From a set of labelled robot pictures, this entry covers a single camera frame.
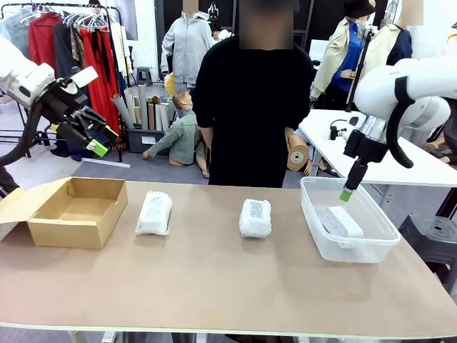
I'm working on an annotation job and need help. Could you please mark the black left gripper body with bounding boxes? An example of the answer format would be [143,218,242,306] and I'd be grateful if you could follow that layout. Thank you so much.
[37,80,90,127]

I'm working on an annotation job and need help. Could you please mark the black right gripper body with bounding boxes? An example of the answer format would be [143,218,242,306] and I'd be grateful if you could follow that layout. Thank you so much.
[343,130,388,166]

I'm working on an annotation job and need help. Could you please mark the white rectangular box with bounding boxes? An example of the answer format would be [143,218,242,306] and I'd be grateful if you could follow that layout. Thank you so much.
[321,206,365,250]

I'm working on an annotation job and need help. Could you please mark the bubble-wrapped white clock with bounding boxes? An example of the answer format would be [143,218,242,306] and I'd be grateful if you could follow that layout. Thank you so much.
[238,197,273,239]
[134,189,174,237]

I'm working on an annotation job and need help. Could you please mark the person's right forearm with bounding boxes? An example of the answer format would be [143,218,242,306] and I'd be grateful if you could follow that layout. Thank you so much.
[199,125,214,169]

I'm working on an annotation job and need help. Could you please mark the dark clothes pile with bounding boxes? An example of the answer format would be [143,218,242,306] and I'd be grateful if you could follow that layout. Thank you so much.
[49,135,108,162]

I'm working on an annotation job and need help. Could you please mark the leaning grey paper roll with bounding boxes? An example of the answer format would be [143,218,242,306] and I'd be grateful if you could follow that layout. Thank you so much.
[110,93,135,129]

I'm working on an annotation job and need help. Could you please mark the white background table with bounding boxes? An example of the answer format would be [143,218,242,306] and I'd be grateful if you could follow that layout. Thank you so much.
[298,109,457,189]

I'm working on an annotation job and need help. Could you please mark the white floor bar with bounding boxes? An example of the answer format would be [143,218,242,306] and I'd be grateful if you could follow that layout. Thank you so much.
[81,156,132,169]

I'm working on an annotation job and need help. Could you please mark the long red dress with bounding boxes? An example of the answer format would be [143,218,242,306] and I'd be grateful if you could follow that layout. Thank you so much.
[79,28,121,140]

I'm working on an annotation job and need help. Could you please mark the beige paper roll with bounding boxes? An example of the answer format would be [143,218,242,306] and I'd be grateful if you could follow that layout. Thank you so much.
[124,87,142,126]

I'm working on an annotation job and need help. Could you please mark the grey storage bin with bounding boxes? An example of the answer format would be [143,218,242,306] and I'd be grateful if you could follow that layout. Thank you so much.
[126,126,172,154]

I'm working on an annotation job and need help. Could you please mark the black hanging garment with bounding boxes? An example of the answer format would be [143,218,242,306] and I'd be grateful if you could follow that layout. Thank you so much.
[53,21,85,86]

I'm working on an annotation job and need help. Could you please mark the tall grey paper roll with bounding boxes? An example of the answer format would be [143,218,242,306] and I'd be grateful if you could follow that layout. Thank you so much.
[138,84,149,130]

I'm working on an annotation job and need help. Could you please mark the black metal clothes rack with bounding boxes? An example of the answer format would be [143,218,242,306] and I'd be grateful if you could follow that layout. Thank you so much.
[0,1,124,164]

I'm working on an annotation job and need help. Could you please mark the thick brown cardboard spool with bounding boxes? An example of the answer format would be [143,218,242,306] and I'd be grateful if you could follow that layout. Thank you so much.
[287,134,311,175]

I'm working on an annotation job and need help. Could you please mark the red coat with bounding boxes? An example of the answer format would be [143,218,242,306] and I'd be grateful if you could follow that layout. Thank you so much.
[28,12,61,78]

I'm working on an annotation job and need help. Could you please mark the cream paper roll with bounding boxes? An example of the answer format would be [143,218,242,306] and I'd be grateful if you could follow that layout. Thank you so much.
[160,102,171,131]

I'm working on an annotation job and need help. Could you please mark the small grey step stool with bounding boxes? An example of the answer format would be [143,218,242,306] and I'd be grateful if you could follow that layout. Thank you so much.
[135,66,154,86]

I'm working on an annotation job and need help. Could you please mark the lying bare mannequin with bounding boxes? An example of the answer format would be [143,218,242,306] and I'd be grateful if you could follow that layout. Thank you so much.
[424,123,457,164]

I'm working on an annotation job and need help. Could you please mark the clear plastic container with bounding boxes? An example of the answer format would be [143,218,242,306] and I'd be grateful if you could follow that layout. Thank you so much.
[299,175,402,264]

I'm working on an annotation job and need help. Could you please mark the cream hanging garment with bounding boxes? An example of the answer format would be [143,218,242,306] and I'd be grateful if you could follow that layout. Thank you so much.
[109,23,134,78]

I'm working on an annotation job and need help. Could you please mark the yellow bag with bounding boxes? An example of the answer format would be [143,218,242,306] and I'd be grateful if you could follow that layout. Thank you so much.
[164,71,179,96]

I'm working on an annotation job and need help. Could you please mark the seated mannequin in grey-green clothes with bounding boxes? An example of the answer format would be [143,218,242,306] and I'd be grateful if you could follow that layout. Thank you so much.
[142,89,211,178]

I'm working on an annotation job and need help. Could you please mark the pale blue hanging garment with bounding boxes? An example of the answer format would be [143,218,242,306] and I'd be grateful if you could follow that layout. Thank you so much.
[0,6,31,58]

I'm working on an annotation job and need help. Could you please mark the black stand pole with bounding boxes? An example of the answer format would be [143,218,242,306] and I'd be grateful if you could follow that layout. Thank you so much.
[345,26,378,111]

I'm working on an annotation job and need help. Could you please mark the open brown cardboard box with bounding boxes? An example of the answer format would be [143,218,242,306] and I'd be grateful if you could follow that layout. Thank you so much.
[0,176,129,250]

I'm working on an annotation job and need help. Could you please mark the mannequin in beige coat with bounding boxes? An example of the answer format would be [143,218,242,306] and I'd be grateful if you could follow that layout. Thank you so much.
[311,0,368,108]

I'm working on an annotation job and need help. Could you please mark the black plastic stool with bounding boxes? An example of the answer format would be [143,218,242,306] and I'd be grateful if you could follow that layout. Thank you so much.
[398,213,457,285]

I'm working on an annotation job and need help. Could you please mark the mannequin in beige vest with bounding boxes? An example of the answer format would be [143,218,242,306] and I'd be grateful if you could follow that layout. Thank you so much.
[362,14,413,67]

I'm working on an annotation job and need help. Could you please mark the white board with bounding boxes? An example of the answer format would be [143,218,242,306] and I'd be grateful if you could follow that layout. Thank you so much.
[308,38,331,61]

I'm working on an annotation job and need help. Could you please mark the person in black sweater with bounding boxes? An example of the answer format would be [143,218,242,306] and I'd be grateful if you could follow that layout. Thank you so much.
[191,0,315,189]

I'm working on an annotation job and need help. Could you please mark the black hat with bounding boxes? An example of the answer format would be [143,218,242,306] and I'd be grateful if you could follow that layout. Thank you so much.
[343,0,376,18]

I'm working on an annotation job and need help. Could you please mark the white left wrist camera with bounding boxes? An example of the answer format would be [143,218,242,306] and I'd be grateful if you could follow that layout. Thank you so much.
[70,65,99,88]

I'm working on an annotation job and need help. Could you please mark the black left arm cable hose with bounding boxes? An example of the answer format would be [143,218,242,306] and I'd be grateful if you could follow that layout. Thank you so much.
[0,94,46,167]

